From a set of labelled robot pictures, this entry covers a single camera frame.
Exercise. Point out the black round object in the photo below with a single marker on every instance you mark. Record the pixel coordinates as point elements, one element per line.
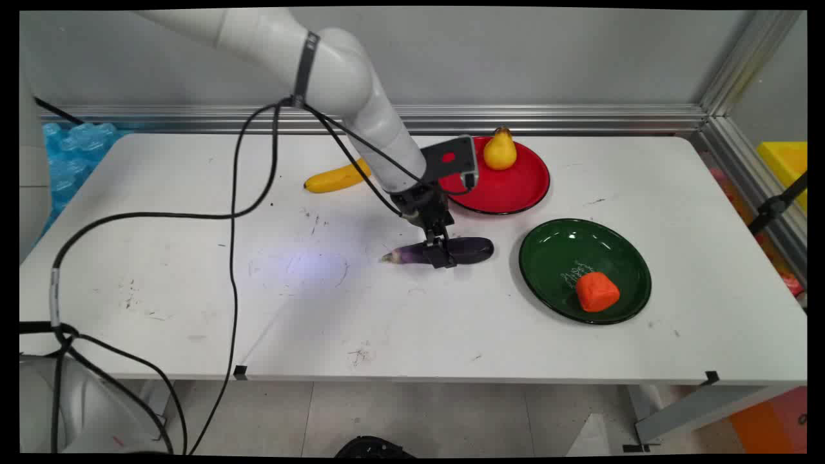
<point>374,447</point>

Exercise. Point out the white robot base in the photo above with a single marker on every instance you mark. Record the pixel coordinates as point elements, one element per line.
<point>77,406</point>

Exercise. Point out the yellow pear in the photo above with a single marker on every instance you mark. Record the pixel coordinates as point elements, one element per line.
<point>499,151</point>

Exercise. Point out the yellow banana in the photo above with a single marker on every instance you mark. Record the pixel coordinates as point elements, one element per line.
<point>335,178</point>

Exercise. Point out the orange carrot piece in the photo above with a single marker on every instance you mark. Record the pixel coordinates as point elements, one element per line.
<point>597,292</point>

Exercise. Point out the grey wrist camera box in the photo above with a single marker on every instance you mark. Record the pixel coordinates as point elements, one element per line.
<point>451,159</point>

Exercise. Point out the yellow bin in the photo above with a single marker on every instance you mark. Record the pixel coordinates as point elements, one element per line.
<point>787,169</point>

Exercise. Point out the black tripod clamp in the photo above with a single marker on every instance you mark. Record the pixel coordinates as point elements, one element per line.
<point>776,205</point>

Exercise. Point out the red plate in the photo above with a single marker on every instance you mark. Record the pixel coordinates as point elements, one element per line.
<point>509,187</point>

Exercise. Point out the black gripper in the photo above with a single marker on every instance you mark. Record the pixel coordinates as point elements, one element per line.
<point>423,201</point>

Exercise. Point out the green plate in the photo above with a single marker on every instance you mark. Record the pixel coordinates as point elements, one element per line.
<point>567,258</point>

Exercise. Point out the purple eggplant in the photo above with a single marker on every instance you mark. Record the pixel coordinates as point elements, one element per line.
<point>474,249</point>

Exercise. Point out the aluminium frame rail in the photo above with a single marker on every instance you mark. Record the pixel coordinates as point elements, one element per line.
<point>754,129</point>
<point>451,119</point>

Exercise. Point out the white table leg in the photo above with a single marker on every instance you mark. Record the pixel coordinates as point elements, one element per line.
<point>696,409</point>

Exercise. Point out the blue bubble wrap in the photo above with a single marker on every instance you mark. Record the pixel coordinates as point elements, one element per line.
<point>74,161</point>

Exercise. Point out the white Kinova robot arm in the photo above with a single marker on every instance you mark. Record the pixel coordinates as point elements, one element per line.
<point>341,84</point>

